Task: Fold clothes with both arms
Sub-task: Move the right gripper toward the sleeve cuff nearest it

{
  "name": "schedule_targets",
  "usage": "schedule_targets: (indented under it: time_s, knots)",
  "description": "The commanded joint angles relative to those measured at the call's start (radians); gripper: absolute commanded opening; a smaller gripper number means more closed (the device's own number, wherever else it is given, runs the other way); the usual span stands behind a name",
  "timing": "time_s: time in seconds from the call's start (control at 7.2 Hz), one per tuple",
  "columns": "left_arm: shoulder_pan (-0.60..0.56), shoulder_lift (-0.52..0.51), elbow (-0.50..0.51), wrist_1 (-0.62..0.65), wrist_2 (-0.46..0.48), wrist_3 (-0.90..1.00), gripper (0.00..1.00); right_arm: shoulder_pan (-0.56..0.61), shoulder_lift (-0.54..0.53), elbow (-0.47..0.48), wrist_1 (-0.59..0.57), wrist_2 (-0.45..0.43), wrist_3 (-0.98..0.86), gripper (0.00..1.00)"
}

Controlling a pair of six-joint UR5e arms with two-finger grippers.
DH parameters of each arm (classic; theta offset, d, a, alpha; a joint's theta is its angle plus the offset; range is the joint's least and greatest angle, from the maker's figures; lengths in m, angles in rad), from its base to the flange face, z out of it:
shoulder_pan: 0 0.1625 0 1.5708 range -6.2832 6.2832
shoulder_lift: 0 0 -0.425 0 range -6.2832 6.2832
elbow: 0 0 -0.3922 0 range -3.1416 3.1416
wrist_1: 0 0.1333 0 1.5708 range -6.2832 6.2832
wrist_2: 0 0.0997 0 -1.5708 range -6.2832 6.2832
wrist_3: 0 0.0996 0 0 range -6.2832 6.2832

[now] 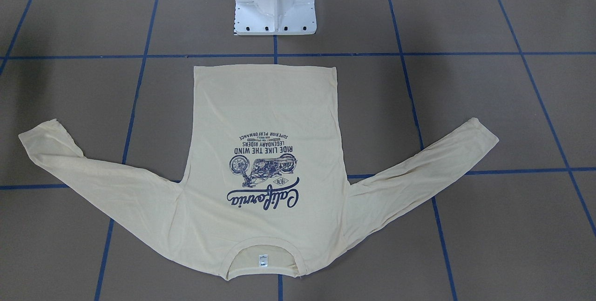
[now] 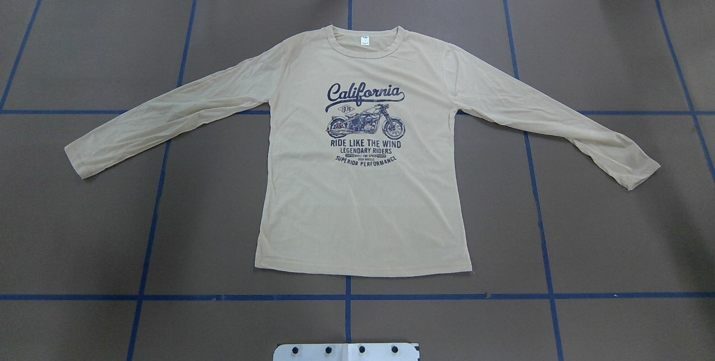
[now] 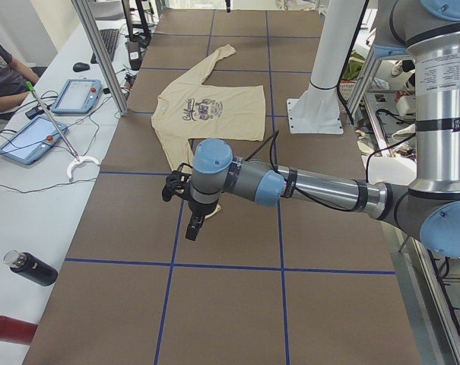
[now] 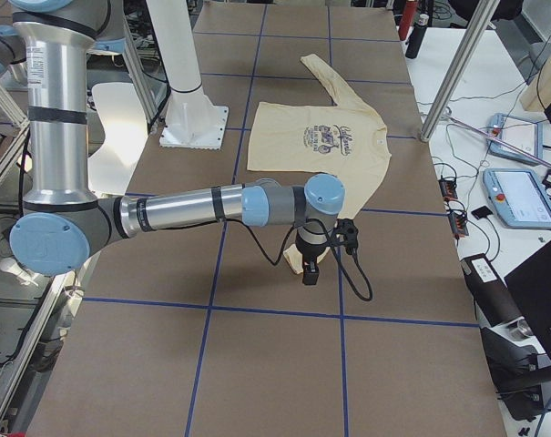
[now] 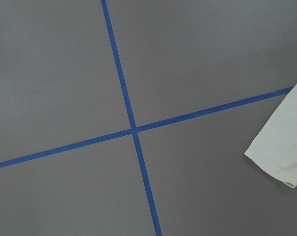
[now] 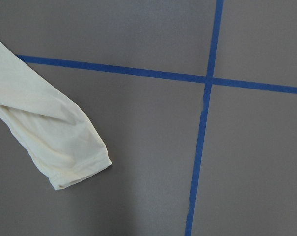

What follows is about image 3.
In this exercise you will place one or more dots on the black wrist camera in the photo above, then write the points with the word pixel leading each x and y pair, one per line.
pixel 178 184

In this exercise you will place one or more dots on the white hook reacher stick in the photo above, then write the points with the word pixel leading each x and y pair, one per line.
pixel 78 159

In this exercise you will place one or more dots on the beige long-sleeve printed shirt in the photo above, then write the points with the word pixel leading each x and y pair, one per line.
pixel 188 109

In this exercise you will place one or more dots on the black computer mouse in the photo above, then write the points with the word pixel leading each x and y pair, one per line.
pixel 80 66

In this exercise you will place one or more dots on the black keyboard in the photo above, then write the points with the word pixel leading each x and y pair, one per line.
pixel 110 38

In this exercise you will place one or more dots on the red bottle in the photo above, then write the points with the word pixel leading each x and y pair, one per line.
pixel 16 331

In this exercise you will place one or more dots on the aluminium frame post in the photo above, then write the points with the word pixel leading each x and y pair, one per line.
pixel 89 24

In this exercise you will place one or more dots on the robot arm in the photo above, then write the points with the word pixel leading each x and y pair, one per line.
pixel 428 209

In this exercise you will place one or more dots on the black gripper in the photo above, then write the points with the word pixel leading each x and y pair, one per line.
pixel 198 209

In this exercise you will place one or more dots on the black thermos bottle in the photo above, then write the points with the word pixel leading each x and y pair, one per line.
pixel 30 267

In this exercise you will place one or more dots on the near blue teach pendant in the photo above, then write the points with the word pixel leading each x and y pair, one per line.
pixel 31 142

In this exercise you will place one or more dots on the far blue teach pendant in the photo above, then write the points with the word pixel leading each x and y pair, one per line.
pixel 77 97

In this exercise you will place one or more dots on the seated person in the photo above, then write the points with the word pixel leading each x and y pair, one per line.
pixel 14 75

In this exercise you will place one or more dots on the black monitor stand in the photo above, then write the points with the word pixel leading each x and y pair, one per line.
pixel 136 22

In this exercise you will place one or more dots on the blue teach pendant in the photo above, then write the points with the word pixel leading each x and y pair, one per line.
pixel 77 97
pixel 31 142

